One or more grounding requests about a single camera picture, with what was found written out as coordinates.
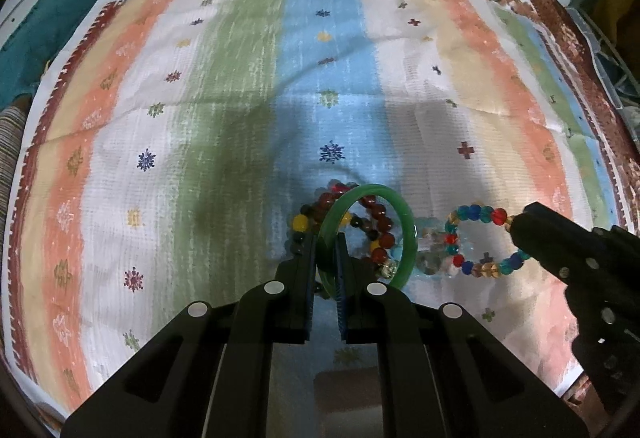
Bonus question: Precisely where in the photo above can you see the light blue bead bracelet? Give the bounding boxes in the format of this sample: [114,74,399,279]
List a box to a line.
[413,215,461,277]

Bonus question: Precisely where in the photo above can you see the multicolour glass bead bracelet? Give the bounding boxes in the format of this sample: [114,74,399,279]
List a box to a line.
[442,203,532,279]

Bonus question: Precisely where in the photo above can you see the green jade bangle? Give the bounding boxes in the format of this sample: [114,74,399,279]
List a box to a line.
[318,184,418,289]

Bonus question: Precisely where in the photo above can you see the dark red bead bracelet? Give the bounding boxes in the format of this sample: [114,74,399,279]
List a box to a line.
[310,182,396,266]

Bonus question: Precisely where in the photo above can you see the striped colourful woven cloth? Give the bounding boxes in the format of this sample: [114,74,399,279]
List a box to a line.
[1,0,620,430]

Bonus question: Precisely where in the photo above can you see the grey striped bolster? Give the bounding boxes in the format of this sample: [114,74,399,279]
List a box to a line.
[0,106,30,239]

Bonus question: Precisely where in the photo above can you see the teal pillow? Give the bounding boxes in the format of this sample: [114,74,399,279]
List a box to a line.
[1,0,96,108]

